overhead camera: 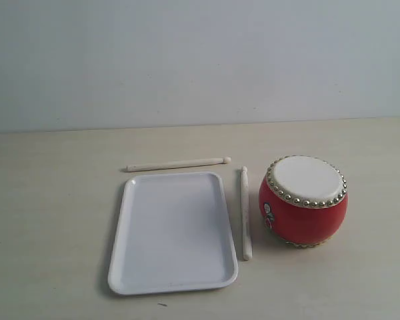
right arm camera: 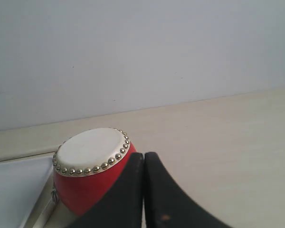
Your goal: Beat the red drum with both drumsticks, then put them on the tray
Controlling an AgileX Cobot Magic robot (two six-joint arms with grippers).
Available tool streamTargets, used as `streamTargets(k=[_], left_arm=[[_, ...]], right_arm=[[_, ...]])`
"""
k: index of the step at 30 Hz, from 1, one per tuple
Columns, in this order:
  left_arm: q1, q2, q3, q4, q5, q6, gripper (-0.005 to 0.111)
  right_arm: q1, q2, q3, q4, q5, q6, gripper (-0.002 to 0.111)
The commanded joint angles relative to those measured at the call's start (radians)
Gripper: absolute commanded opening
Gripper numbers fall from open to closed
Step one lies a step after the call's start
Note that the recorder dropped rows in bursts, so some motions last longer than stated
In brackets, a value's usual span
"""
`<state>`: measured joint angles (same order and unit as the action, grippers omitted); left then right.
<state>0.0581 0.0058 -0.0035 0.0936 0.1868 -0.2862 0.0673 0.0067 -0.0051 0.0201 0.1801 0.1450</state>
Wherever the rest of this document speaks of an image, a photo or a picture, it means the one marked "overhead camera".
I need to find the horizontal white wooden drumstick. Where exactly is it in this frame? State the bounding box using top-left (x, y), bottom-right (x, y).
top-left (123, 157), bottom-right (231, 173)

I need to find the vertical white wooden drumstick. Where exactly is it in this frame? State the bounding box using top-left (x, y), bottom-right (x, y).
top-left (241, 166), bottom-right (253, 261)

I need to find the small red Chinese drum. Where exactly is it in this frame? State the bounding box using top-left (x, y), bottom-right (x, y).
top-left (259, 155), bottom-right (348, 248)

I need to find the white rectangular plastic tray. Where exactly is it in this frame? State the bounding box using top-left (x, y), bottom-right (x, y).
top-left (107, 172), bottom-right (239, 295)

